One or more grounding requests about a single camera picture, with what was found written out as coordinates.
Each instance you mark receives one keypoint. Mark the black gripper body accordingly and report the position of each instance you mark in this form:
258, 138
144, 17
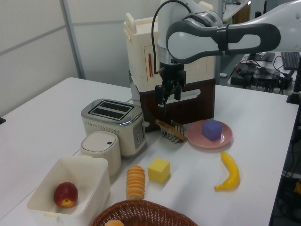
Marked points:
172, 73

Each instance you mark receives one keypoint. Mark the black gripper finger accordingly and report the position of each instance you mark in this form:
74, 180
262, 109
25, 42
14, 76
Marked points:
178, 91
160, 94

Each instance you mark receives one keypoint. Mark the yellow cube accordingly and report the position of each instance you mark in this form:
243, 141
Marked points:
158, 173

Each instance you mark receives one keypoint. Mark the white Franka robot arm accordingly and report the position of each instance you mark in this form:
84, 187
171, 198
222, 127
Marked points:
247, 37

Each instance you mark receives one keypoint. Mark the purple cube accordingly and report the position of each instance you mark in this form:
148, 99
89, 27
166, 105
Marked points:
211, 130

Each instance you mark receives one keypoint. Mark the dark brown drawer base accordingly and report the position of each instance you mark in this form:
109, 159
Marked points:
200, 106

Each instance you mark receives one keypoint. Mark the brown bread slice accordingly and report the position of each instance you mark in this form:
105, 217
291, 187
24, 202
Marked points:
165, 125

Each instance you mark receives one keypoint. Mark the silver toast rack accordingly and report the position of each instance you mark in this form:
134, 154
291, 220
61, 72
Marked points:
170, 138

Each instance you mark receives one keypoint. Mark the pink plate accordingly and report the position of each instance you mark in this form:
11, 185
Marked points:
195, 137

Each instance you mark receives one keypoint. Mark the cream and silver toaster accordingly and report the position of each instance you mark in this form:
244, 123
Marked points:
110, 131

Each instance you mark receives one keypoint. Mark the small white lidded bin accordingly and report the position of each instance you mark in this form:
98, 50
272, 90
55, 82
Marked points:
101, 148

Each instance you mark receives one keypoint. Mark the black monitor stand base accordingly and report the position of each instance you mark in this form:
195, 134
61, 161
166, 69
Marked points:
262, 57

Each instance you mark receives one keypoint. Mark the orange striped croissant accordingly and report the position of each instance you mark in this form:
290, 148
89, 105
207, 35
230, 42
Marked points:
135, 183

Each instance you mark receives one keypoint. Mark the yellow banana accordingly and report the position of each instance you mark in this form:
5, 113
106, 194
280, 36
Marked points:
231, 171

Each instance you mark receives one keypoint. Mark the white plastic open container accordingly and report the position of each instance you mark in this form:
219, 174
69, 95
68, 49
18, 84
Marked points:
77, 171

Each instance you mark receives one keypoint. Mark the black keyboard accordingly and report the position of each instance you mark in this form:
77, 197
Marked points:
291, 60

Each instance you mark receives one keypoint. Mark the brown wicker basket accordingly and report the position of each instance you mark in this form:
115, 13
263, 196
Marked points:
141, 213

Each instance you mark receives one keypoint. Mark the golden bread roll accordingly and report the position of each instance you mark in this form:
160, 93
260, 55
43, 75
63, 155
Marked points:
114, 223

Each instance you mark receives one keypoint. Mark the red apple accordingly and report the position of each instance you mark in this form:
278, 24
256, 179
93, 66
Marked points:
65, 194

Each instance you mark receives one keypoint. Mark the black clamp post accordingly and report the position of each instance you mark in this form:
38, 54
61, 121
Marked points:
296, 87

